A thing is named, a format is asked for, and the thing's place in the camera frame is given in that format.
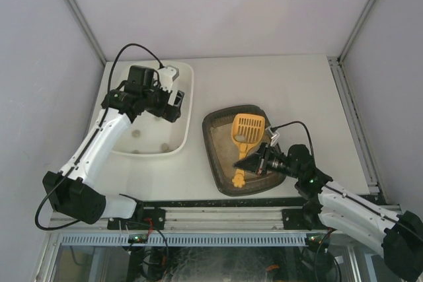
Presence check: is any grey litter box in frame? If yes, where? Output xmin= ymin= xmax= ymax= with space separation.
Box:
xmin=201 ymin=104 xmax=288 ymax=197

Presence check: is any yellow litter scoop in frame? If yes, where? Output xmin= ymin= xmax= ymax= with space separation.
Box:
xmin=230 ymin=113 xmax=266 ymax=189

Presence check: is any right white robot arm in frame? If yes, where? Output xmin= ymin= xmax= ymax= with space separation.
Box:
xmin=233 ymin=143 xmax=422 ymax=281

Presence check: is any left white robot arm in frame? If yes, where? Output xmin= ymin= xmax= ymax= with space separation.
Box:
xmin=42 ymin=87 xmax=184 ymax=225

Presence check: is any white plastic tray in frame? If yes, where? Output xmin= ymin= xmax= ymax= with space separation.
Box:
xmin=112 ymin=61 xmax=194 ymax=157

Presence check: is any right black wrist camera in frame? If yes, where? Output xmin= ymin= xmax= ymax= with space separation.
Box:
xmin=266 ymin=126 xmax=280 ymax=147

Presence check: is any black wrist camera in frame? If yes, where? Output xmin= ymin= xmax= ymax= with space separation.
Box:
xmin=124 ymin=65 xmax=155 ymax=94
xmin=266 ymin=126 xmax=280 ymax=147

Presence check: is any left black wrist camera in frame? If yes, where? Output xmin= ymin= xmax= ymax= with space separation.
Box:
xmin=124 ymin=65 xmax=155 ymax=94

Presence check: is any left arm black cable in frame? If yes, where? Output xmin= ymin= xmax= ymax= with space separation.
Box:
xmin=108 ymin=42 xmax=165 ymax=94

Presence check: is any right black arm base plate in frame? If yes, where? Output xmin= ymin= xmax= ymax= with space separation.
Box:
xmin=282 ymin=208 xmax=317 ymax=230

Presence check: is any grey slotted cable duct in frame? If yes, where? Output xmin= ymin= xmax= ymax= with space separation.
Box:
xmin=59 ymin=232 xmax=307 ymax=247

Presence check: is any aluminium front rail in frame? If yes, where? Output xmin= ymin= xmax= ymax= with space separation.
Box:
xmin=48 ymin=204 xmax=408 ymax=232

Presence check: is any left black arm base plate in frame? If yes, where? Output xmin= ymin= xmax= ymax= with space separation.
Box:
xmin=107 ymin=207 xmax=166 ymax=230

